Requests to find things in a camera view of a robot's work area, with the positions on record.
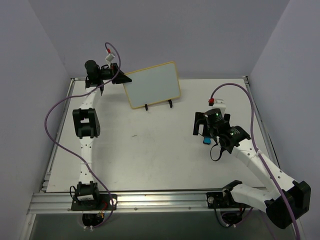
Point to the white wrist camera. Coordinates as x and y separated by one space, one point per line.
109 58
216 103

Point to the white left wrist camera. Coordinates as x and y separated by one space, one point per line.
109 58

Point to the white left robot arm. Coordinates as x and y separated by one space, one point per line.
87 126

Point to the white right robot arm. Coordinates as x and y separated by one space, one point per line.
283 200

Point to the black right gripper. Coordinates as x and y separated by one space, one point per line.
198 122

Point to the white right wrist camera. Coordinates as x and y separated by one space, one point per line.
216 103

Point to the yellow framed whiteboard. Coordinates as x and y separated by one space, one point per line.
153 85

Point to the aluminium front rail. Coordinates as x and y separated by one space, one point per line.
127 202

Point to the black wire easel stand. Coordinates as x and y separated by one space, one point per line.
162 103

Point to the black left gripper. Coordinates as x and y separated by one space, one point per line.
114 74

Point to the blue whiteboard eraser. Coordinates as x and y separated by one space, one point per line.
206 140

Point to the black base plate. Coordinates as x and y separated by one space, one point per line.
216 200
88 203

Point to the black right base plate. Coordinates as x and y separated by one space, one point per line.
216 200

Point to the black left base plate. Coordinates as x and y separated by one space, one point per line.
88 203

